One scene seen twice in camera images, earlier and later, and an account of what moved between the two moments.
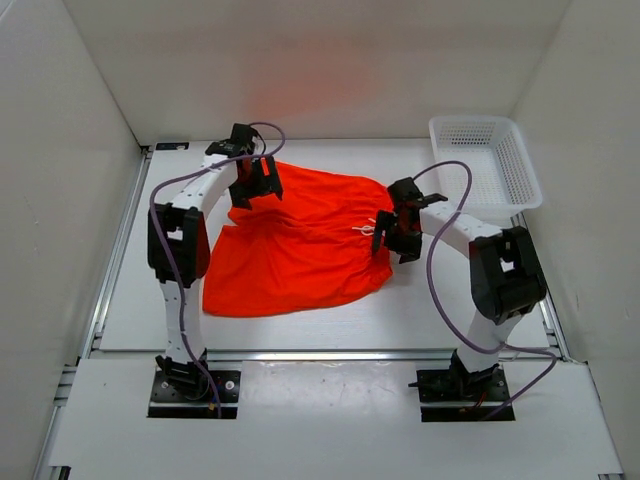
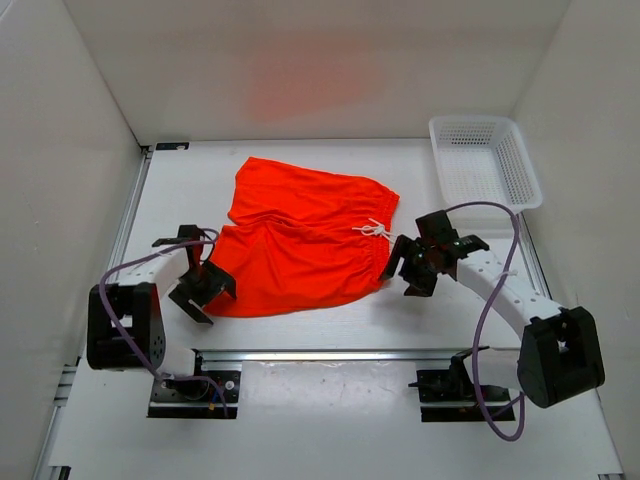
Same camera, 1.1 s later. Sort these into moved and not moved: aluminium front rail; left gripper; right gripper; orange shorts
Moved: right gripper; left gripper
Not moved: aluminium front rail; orange shorts
